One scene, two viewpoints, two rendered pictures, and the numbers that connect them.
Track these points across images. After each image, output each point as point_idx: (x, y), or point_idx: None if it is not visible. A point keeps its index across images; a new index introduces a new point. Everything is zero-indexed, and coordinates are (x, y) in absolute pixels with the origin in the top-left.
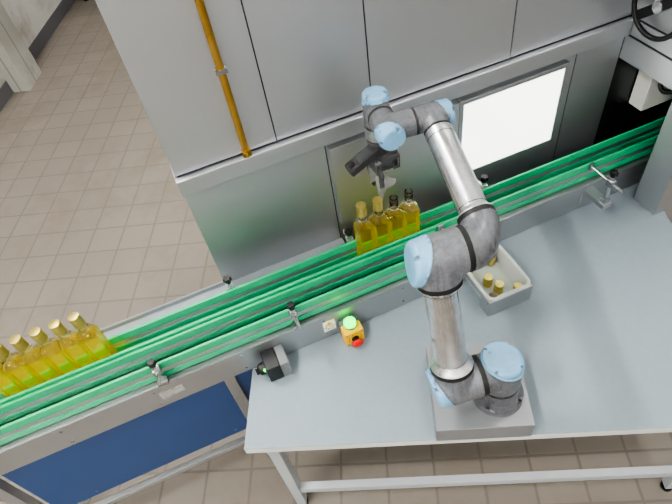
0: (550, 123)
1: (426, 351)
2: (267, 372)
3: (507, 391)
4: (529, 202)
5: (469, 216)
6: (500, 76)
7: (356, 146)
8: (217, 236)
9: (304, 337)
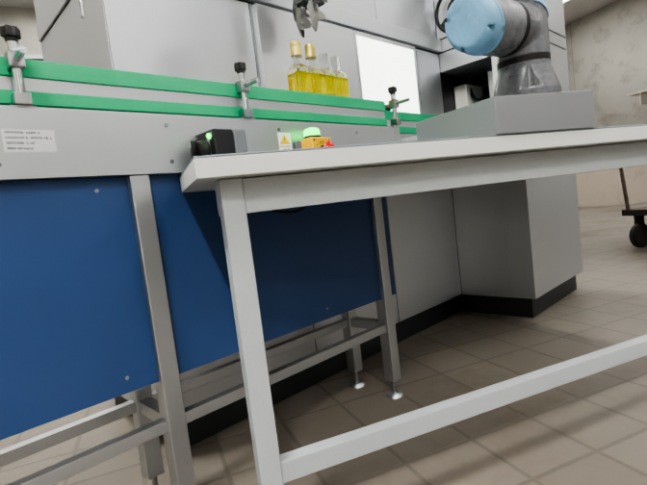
0: (416, 100)
1: (419, 122)
2: (214, 134)
3: (544, 35)
4: None
5: None
6: (375, 27)
7: (278, 15)
8: (127, 51)
9: (255, 147)
